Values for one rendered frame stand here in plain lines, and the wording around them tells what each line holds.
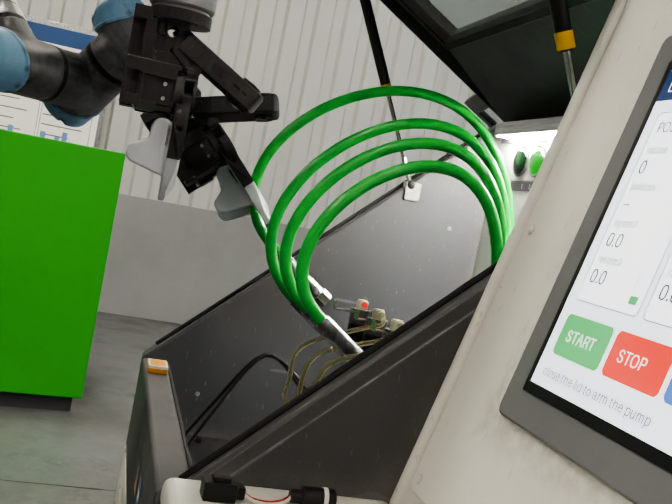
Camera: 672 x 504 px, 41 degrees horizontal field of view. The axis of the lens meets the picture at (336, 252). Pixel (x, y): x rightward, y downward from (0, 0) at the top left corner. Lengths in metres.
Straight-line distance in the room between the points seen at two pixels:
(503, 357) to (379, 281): 0.77
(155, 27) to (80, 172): 3.43
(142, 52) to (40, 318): 3.54
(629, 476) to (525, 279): 0.27
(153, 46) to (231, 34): 6.77
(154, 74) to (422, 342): 0.41
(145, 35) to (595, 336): 0.60
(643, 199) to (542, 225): 0.15
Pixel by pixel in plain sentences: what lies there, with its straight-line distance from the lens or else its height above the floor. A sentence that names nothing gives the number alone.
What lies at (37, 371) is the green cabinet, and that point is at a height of 0.19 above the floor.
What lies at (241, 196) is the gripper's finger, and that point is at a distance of 1.16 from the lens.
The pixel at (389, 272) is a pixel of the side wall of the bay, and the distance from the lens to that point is 1.56.
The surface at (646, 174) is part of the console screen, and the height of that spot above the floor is 1.32.
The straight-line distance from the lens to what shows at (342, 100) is 1.20.
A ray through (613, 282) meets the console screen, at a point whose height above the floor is 1.24.
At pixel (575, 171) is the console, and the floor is 1.32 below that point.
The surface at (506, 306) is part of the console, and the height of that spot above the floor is 1.19.
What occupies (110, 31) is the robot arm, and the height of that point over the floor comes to 1.42.
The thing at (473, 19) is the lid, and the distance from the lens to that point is 1.45.
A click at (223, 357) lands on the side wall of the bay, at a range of 1.52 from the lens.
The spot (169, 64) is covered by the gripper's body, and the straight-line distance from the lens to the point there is 1.02.
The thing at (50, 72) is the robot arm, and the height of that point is 1.35.
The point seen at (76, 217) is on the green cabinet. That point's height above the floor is 0.96.
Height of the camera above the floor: 1.25
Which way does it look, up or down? 3 degrees down
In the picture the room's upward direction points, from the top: 11 degrees clockwise
